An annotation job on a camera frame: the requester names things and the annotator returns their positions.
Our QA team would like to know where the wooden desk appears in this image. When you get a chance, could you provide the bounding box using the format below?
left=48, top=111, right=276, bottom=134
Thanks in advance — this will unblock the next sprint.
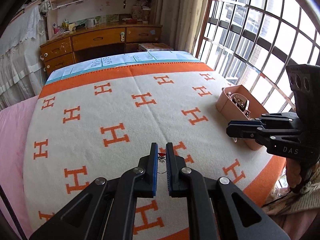
left=40, top=23, right=162, bottom=75

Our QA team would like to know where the light blue bed sheet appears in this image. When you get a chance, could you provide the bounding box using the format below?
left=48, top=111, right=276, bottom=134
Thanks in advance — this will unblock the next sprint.
left=46, top=51, right=199, bottom=85

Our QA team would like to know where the blue flower ladybug brooch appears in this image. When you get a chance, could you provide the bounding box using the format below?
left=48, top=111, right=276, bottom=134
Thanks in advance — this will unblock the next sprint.
left=157, top=152, right=167, bottom=174

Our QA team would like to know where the wall bookshelf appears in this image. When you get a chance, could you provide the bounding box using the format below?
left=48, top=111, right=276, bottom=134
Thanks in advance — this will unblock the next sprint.
left=47, top=0, right=158, bottom=40

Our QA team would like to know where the right hand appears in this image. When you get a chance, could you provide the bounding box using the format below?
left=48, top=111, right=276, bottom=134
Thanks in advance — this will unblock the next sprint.
left=286, top=159, right=302, bottom=189

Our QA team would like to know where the white lace cover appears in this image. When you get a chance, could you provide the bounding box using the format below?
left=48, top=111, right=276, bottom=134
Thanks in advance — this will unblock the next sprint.
left=1, top=4, right=47, bottom=109

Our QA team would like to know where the pink sheet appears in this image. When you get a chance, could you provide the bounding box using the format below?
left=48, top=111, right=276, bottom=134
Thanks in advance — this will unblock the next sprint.
left=0, top=96, right=38, bottom=237

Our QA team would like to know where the metal window grille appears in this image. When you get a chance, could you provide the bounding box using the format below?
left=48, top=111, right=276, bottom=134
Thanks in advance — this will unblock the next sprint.
left=194, top=0, right=319, bottom=113

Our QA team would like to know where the beige curtain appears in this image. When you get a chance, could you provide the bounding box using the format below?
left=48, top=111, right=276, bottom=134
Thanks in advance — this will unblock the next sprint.
left=155, top=0, right=209, bottom=54

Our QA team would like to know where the orange H pattern blanket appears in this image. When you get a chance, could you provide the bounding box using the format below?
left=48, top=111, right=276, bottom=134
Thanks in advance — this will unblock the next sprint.
left=23, top=62, right=285, bottom=230

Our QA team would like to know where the pink smart watch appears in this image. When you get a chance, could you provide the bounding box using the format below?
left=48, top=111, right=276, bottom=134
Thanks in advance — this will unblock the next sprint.
left=225, top=92, right=251, bottom=120

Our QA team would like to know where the pink jewelry box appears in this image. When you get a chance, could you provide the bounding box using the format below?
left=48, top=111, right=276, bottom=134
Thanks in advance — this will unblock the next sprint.
left=216, top=84, right=270, bottom=151

